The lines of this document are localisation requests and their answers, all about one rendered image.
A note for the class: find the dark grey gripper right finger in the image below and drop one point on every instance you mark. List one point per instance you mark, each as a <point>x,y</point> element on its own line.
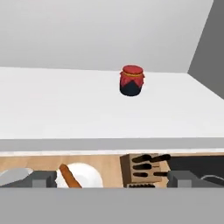
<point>182,178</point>

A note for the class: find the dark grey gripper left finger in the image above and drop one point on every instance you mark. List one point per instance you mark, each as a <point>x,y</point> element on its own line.
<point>40,178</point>

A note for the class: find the white cabinet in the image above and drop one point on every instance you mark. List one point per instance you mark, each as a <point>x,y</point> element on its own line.
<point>110,96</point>

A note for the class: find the dark jam jar red cloth lid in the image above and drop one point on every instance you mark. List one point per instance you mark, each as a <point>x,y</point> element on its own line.
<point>131,81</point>

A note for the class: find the black hob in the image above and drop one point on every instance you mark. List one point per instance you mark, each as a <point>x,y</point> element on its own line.
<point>195,164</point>

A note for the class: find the grey round plate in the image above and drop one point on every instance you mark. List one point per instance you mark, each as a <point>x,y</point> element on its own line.
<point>13,175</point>

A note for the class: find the wooden knife block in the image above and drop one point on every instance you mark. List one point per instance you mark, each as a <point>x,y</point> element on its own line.
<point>143,170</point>

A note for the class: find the white plate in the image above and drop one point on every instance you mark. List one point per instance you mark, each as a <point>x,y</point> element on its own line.
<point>87,175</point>

